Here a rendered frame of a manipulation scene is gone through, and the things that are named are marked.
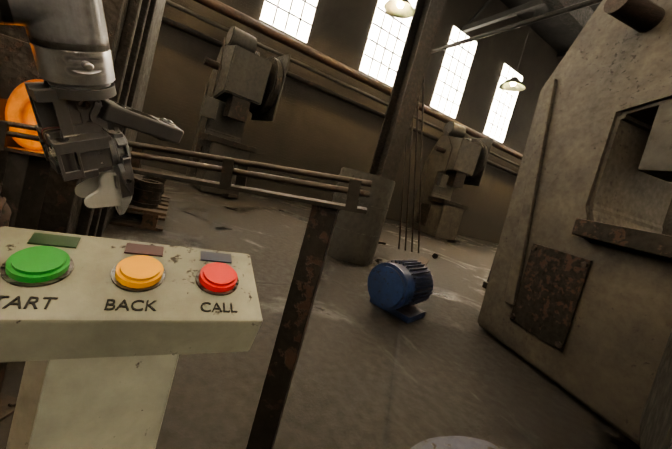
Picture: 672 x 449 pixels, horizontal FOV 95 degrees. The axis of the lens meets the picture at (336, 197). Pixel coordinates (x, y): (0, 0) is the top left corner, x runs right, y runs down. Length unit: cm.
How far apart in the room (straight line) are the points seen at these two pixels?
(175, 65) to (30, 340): 700
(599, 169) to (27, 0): 220
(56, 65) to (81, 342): 30
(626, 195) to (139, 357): 230
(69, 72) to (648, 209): 254
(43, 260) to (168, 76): 691
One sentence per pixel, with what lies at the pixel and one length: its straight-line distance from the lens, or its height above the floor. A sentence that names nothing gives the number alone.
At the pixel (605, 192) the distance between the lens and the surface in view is 222.
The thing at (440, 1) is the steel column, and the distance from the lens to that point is 538.
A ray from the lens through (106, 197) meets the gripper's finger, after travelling 58.
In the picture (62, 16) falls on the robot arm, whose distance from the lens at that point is 48.
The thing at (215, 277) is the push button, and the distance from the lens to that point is 36.
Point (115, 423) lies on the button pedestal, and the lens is 41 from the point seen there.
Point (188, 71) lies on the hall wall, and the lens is 726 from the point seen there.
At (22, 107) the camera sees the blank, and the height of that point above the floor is 71.
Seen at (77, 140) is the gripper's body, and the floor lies 70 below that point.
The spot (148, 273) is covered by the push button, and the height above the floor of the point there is 61.
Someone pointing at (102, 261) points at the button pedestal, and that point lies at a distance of 38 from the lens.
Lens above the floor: 74
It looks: 3 degrees down
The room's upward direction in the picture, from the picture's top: 15 degrees clockwise
